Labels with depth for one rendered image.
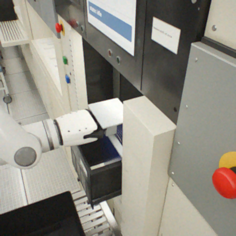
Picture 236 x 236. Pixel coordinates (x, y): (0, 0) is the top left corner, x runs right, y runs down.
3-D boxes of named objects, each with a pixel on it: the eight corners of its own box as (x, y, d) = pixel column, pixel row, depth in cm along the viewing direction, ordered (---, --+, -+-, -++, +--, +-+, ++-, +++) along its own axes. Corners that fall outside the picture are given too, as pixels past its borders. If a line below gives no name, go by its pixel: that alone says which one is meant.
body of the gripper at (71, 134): (51, 132, 72) (87, 122, 76) (61, 155, 65) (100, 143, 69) (47, 112, 68) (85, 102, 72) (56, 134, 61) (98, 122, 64)
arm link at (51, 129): (45, 137, 72) (55, 133, 73) (52, 156, 65) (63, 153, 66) (39, 114, 67) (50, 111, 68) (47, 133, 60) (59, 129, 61)
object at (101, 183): (71, 167, 95) (63, 98, 76) (119, 152, 102) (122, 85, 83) (94, 221, 77) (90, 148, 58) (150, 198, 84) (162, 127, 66)
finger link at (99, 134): (73, 133, 67) (85, 123, 71) (96, 144, 64) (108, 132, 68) (72, 130, 66) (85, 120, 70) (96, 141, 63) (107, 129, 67)
